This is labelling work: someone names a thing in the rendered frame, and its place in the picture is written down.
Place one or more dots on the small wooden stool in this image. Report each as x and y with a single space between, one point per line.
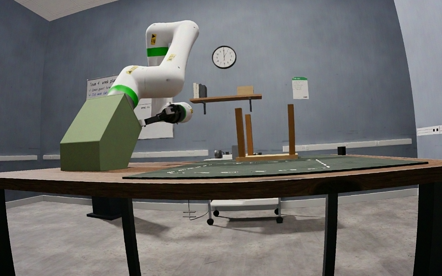
251 156

